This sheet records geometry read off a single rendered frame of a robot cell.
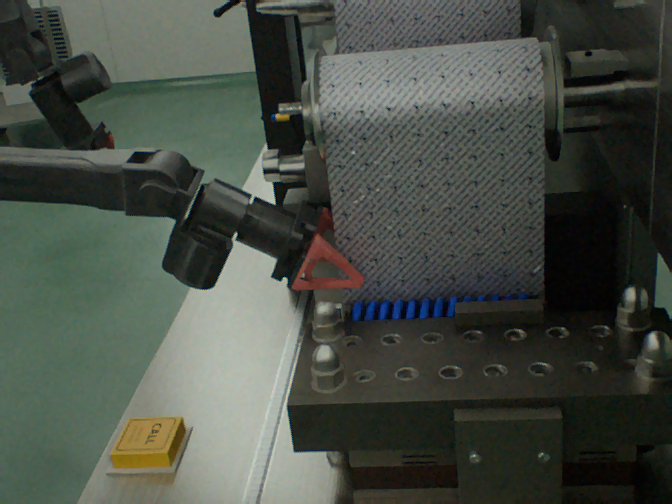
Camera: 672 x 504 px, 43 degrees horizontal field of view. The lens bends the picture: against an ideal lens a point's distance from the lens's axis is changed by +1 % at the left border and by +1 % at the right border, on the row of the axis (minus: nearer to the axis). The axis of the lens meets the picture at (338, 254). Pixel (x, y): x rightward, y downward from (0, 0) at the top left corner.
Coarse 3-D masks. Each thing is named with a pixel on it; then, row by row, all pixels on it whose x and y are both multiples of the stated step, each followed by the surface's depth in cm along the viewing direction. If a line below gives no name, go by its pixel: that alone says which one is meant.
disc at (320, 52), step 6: (318, 48) 94; (318, 54) 93; (324, 54) 97; (318, 60) 92; (318, 66) 91; (318, 72) 91; (318, 78) 91; (318, 84) 91; (318, 90) 90; (318, 96) 90; (318, 102) 90; (318, 108) 90; (318, 114) 90; (318, 120) 90; (318, 126) 90; (318, 132) 91; (318, 138) 91; (324, 150) 92; (324, 156) 93; (324, 162) 93; (324, 168) 94
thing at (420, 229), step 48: (336, 192) 95; (384, 192) 94; (432, 192) 94; (480, 192) 93; (528, 192) 93; (336, 240) 97; (384, 240) 97; (432, 240) 96; (480, 240) 96; (528, 240) 95; (384, 288) 99; (432, 288) 99; (480, 288) 98; (528, 288) 98
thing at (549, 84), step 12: (540, 48) 91; (552, 60) 89; (312, 72) 93; (552, 72) 89; (312, 84) 92; (552, 84) 88; (312, 96) 92; (552, 96) 89; (312, 108) 92; (552, 108) 89; (552, 120) 90; (552, 132) 91; (552, 144) 93
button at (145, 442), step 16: (176, 416) 102; (128, 432) 100; (144, 432) 100; (160, 432) 100; (176, 432) 100; (128, 448) 98; (144, 448) 97; (160, 448) 97; (176, 448) 99; (112, 464) 98; (128, 464) 97; (144, 464) 97; (160, 464) 97
